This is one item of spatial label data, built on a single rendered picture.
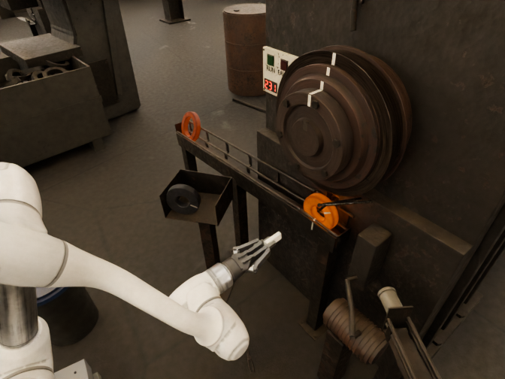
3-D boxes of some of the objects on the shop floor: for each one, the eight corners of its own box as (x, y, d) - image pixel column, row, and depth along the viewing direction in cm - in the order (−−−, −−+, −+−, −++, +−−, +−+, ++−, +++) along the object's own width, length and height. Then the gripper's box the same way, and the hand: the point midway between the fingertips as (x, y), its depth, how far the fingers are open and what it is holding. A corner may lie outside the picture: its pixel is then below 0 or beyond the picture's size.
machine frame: (330, 199, 248) (381, -123, 137) (481, 299, 181) (820, -174, 70) (252, 247, 214) (238, -131, 103) (404, 392, 147) (824, -241, 36)
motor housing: (328, 354, 161) (345, 289, 127) (366, 393, 147) (396, 332, 113) (309, 371, 155) (321, 308, 121) (347, 414, 141) (372, 356, 107)
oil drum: (255, 74, 449) (253, -1, 392) (285, 88, 412) (288, 7, 356) (218, 86, 421) (210, 7, 365) (246, 101, 384) (243, 16, 328)
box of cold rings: (84, 116, 367) (55, 40, 317) (117, 144, 318) (89, 59, 268) (-25, 152, 315) (-80, 68, 265) (-5, 192, 266) (-69, 98, 216)
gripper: (217, 267, 118) (269, 231, 127) (240, 292, 109) (292, 252, 119) (213, 253, 113) (267, 218, 122) (237, 279, 104) (292, 238, 114)
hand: (273, 240), depth 119 cm, fingers closed
